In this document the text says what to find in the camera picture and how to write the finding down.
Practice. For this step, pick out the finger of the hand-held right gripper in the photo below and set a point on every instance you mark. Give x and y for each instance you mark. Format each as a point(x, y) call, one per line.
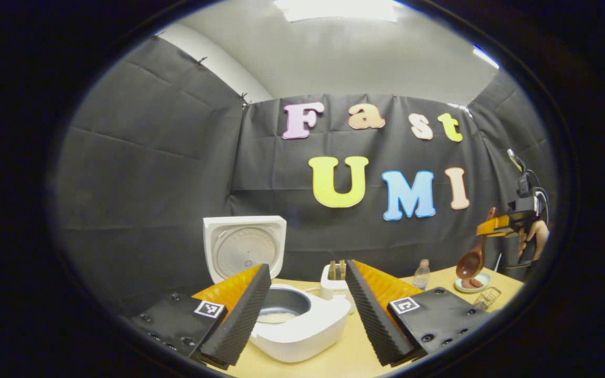
point(494, 226)

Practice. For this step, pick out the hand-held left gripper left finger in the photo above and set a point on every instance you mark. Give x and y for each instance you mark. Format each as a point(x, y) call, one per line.
point(244, 310)

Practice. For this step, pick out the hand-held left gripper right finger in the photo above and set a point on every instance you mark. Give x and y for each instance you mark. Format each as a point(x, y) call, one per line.
point(368, 315)

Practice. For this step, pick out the white rice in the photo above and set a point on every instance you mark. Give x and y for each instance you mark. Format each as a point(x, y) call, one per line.
point(272, 317)

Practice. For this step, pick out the brown wooden spoon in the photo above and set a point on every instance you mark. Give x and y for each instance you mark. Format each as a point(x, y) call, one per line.
point(471, 262)

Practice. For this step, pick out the white rice cooker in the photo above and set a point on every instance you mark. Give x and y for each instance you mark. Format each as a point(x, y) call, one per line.
point(308, 331)

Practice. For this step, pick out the white toaster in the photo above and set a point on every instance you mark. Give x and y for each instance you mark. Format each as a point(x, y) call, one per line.
point(334, 291)

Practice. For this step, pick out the brown bread slice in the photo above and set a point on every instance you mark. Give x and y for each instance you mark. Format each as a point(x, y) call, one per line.
point(332, 271)
point(341, 270)

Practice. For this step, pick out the pale green plate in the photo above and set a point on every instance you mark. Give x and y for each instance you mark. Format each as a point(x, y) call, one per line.
point(483, 281)

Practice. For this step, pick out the red meat slice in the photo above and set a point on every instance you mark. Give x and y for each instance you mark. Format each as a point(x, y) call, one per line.
point(466, 284)
point(477, 283)

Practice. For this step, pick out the clear plastic bottle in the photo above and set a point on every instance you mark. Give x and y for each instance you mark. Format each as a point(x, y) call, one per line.
point(421, 275)

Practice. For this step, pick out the small ceiling light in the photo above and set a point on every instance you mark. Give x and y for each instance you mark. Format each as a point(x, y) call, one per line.
point(486, 56)

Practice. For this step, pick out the black backdrop cloth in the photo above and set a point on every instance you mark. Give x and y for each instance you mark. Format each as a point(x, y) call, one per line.
point(150, 173)

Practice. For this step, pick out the large ceiling light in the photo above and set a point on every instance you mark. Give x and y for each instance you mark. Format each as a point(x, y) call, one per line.
point(336, 9)

